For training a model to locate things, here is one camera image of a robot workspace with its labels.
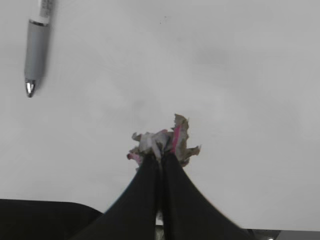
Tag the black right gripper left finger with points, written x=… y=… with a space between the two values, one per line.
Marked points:
x=133 y=215

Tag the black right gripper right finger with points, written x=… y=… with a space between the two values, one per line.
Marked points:
x=187 y=214

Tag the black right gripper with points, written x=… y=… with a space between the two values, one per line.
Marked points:
x=43 y=220

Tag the grey white pen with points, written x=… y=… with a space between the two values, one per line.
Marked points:
x=37 y=43

